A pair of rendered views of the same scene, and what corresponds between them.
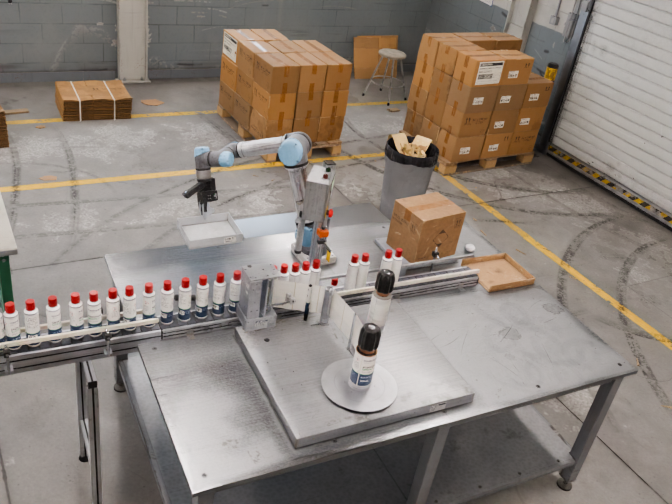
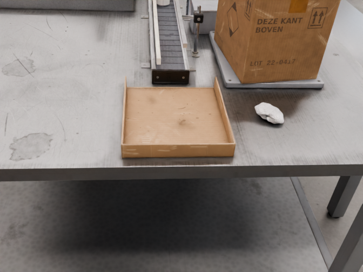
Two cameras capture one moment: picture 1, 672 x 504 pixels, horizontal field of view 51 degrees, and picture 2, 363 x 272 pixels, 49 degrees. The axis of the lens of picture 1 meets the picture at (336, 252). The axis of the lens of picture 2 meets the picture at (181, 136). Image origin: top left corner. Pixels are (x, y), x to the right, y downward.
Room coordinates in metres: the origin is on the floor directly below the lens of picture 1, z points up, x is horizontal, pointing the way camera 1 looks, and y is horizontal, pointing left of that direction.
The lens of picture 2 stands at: (3.63, -1.63, 1.44)
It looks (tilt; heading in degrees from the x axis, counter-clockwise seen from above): 39 degrees down; 114
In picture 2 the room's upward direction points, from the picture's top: 4 degrees clockwise
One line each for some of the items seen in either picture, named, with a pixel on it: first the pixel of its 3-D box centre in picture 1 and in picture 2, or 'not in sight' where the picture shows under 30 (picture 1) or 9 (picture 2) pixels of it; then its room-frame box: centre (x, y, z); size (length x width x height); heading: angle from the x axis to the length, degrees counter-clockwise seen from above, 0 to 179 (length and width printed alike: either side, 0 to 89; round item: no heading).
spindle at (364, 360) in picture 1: (365, 356); not in sight; (2.15, -0.18, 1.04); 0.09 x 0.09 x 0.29
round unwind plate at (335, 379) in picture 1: (359, 384); not in sight; (2.15, -0.18, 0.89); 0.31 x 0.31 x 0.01
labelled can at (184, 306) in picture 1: (184, 299); not in sight; (2.39, 0.59, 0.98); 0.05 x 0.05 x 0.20
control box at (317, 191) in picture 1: (318, 193); not in sight; (2.77, 0.12, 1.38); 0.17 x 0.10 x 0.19; 176
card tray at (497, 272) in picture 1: (497, 271); (174, 113); (3.27, -0.87, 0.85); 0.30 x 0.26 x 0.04; 121
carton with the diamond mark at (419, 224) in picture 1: (425, 227); (269, 17); (3.37, -0.45, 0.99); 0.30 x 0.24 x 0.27; 129
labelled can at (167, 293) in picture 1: (167, 301); not in sight; (2.35, 0.66, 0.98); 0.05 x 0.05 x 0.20
